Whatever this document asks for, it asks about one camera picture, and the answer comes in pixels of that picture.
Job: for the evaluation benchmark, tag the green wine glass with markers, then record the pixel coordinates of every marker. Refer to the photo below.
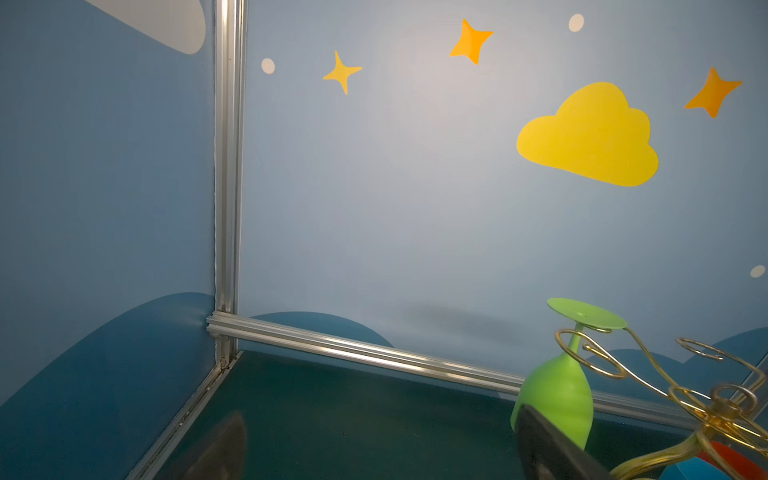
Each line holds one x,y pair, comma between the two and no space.
559,389

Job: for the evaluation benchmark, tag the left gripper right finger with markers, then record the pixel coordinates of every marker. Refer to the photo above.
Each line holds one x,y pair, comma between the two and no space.
546,452

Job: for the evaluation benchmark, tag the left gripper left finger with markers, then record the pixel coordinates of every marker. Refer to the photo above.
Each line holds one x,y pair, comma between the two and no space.
220,454

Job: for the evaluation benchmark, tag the blue wine glass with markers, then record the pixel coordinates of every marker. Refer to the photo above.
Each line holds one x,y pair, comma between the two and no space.
693,469

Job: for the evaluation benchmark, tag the gold wire glass rack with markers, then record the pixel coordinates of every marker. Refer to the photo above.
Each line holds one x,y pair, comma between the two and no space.
725,411

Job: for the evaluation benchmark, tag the red wine glass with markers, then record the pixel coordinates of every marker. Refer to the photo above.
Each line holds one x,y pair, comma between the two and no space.
740,463

